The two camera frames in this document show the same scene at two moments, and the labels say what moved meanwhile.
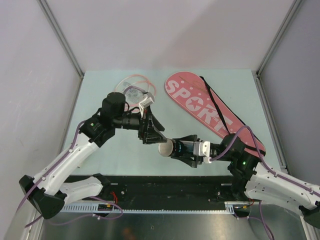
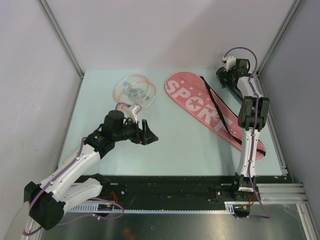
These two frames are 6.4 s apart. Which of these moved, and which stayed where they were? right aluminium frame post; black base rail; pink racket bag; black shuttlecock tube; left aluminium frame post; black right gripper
Moved: black right gripper; black shuttlecock tube
Stayed: pink racket bag; right aluminium frame post; left aluminium frame post; black base rail
